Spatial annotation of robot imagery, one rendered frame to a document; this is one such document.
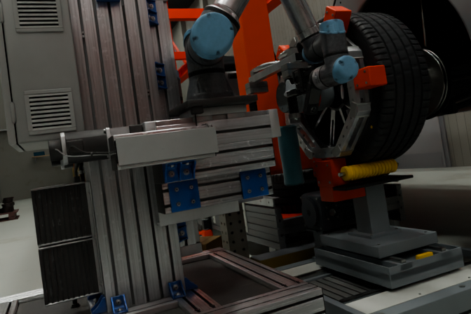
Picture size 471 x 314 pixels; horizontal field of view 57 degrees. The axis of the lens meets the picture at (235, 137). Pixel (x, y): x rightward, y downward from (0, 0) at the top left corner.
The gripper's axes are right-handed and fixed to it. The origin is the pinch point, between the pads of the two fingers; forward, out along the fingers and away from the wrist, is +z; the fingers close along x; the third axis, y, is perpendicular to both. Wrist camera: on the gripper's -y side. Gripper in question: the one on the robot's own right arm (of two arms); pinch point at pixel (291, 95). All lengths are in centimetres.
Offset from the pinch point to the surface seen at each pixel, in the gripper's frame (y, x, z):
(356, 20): 25.9, -30.0, -5.4
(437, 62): 9, -74, 0
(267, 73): 12.8, -1.5, 19.1
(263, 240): -69, -19, 87
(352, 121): -12.4, -20.5, -6.2
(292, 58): 13.4, -1.5, -2.1
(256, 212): -53, -20, 93
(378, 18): 26.8, -41.2, -4.8
